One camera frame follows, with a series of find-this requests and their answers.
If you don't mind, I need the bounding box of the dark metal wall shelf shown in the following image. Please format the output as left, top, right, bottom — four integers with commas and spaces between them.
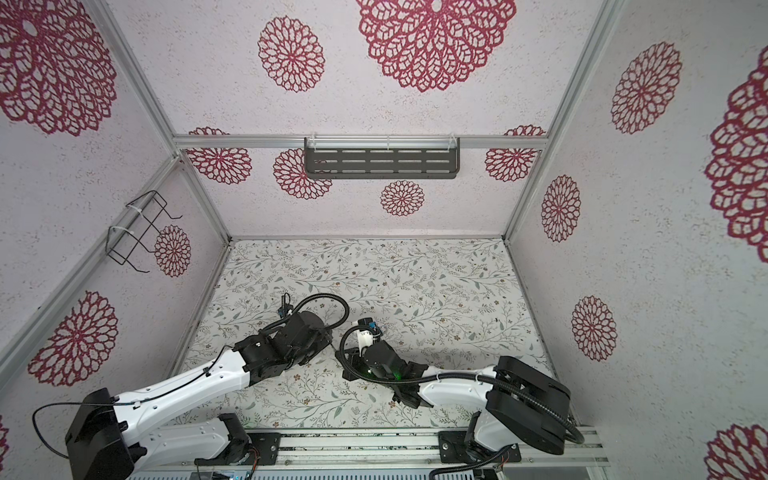
303, 137, 461, 180

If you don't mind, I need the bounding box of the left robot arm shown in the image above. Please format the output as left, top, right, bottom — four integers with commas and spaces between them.
65, 312, 331, 479

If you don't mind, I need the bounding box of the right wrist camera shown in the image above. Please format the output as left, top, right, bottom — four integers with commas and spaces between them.
357, 318, 382, 353

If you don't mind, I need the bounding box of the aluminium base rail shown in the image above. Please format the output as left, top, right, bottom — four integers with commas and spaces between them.
128, 425, 613, 473

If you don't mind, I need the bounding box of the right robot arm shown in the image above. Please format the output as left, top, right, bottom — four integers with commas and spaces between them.
336, 341, 584, 455

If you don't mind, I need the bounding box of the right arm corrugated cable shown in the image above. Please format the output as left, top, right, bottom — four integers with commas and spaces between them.
338, 323, 586, 446

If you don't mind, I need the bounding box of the black wire wall rack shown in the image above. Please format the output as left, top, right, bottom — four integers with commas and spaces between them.
104, 189, 182, 274

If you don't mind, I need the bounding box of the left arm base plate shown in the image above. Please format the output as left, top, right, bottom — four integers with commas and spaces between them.
194, 431, 282, 468

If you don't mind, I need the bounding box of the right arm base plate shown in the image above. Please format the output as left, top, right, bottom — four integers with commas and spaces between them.
437, 430, 522, 464

